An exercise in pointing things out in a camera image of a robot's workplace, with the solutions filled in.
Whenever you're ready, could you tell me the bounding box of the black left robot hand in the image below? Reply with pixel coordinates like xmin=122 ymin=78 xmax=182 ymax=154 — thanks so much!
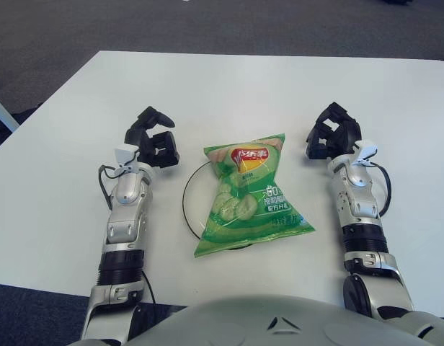
xmin=123 ymin=106 xmax=181 ymax=170

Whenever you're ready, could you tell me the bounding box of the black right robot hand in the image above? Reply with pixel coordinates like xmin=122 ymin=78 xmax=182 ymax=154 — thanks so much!
xmin=304 ymin=102 xmax=362 ymax=161

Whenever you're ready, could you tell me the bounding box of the green potato chip bag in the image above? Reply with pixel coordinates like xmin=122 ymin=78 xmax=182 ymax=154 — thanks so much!
xmin=192 ymin=132 xmax=316 ymax=259

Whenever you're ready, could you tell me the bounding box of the white plate with black rim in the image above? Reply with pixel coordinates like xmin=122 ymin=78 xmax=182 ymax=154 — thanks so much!
xmin=182 ymin=160 xmax=255 ymax=250

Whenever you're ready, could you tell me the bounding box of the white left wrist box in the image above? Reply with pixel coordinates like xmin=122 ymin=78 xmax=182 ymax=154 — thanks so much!
xmin=114 ymin=143 xmax=140 ymax=169

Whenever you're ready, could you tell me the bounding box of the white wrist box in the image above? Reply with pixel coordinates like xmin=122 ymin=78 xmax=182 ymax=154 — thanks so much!
xmin=114 ymin=143 xmax=140 ymax=169
xmin=353 ymin=139 xmax=378 ymax=167

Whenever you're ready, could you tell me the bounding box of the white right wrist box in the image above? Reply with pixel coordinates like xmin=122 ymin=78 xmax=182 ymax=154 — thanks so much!
xmin=353 ymin=139 xmax=378 ymax=167

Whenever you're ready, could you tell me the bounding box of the white table leg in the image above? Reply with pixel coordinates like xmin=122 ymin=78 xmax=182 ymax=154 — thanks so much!
xmin=0 ymin=92 xmax=20 ymax=133

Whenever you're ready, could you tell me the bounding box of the grey robot torso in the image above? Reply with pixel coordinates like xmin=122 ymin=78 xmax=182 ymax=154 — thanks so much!
xmin=128 ymin=296 xmax=444 ymax=346

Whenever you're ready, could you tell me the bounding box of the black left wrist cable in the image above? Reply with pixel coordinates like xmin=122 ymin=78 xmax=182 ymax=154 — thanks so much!
xmin=98 ymin=164 xmax=118 ymax=210

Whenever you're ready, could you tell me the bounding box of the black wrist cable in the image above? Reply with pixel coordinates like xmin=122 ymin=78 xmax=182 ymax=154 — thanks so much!
xmin=98 ymin=164 xmax=118 ymax=210
xmin=369 ymin=161 xmax=392 ymax=219

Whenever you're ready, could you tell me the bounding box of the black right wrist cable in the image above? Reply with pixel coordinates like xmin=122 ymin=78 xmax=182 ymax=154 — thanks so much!
xmin=369 ymin=161 xmax=392 ymax=219

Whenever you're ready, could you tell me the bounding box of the black left elbow cable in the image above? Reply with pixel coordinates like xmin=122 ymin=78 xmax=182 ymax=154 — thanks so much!
xmin=141 ymin=270 xmax=158 ymax=306

